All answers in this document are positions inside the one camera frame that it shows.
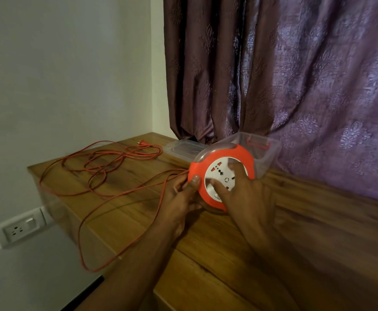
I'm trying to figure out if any person's left hand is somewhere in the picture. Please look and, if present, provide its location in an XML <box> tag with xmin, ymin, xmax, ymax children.
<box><xmin>156</xmin><ymin>175</ymin><xmax>202</xmax><ymax>243</ymax></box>

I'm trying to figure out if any person's right hand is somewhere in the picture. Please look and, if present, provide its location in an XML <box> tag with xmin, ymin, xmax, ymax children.
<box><xmin>210</xmin><ymin>162</ymin><xmax>275</xmax><ymax>247</ymax></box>

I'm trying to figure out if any orange extension cord reel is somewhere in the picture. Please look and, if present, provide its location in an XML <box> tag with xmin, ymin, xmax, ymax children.
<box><xmin>187</xmin><ymin>142</ymin><xmax>256</xmax><ymax>213</ymax></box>

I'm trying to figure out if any clear plastic storage box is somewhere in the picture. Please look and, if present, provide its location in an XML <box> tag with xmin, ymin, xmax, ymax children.
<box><xmin>216</xmin><ymin>132</ymin><xmax>282</xmax><ymax>179</ymax></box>

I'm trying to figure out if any orange power cord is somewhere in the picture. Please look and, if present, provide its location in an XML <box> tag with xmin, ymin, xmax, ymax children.
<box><xmin>39</xmin><ymin>140</ymin><xmax>189</xmax><ymax>273</ymax></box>

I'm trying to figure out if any person's left forearm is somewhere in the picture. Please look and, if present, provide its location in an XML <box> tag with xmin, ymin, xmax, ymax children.
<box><xmin>75</xmin><ymin>223</ymin><xmax>176</xmax><ymax>311</ymax></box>

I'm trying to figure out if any clear plastic box lid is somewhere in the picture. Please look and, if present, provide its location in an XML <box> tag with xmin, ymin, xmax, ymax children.
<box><xmin>163</xmin><ymin>139</ymin><xmax>208</xmax><ymax>163</ymax></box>

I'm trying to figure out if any purple patterned curtain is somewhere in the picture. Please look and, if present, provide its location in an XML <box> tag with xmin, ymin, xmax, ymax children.
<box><xmin>162</xmin><ymin>0</ymin><xmax>378</xmax><ymax>205</ymax></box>

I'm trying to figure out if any white wall socket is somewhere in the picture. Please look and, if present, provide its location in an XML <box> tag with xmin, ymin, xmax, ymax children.
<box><xmin>0</xmin><ymin>206</ymin><xmax>56</xmax><ymax>250</ymax></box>

